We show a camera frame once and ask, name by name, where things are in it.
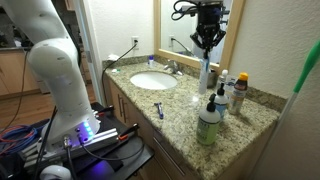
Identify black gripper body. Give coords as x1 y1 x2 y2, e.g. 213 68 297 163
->
195 1 224 36

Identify blue soap pump bottle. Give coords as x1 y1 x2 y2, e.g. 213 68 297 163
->
213 82 230 122

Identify green soap pump bottle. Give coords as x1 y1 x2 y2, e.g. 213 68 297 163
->
196 93 222 146

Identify white oval sink basin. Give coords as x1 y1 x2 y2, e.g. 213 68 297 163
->
129 70 179 91

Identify wood framed mirror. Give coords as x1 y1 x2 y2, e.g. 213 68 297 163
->
153 0 247 76

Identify clear plastic water bottle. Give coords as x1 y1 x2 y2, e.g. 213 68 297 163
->
216 69 230 92

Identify chrome faucet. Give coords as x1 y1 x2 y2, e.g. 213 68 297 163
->
163 59 184 76

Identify white lotion tube yellow cap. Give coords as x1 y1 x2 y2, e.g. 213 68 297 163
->
223 74 238 102

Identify sunscreen spray can orange cap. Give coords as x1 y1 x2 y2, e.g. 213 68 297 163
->
228 72 250 116

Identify blue razor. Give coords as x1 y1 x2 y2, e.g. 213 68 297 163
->
153 101 165 120

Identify white paper cards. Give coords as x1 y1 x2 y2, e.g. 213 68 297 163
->
107 53 120 62

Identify light wood vanity cabinet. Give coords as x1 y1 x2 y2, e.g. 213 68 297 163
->
103 71 282 180

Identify black orange clamp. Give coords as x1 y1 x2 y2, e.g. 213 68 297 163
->
94 104 115 118
117 123 141 141

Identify black robot cart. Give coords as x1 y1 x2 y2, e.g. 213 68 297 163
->
0 101 155 180

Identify wooden background cabinet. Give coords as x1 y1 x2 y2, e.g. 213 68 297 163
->
0 46 45 100

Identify white round device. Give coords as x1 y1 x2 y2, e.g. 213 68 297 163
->
39 164 73 180

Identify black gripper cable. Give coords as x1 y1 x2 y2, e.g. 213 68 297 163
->
171 0 201 22

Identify white wall outlet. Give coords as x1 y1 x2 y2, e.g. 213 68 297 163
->
131 35 140 48

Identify black power cable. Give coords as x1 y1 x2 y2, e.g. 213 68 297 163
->
100 41 139 105

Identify green broom handle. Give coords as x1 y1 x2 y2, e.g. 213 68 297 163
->
251 39 320 180

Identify metal cabinet door handle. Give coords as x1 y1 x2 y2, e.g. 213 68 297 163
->
116 93 124 118
121 98 130 124

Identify white door frame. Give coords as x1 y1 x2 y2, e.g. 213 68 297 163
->
73 0 106 105

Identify metal drawer handle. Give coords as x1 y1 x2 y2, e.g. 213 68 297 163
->
152 136 186 177

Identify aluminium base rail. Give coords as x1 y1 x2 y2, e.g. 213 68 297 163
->
19 128 120 168

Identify blue orange cable bundle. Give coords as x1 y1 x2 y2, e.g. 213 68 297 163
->
0 124 40 156

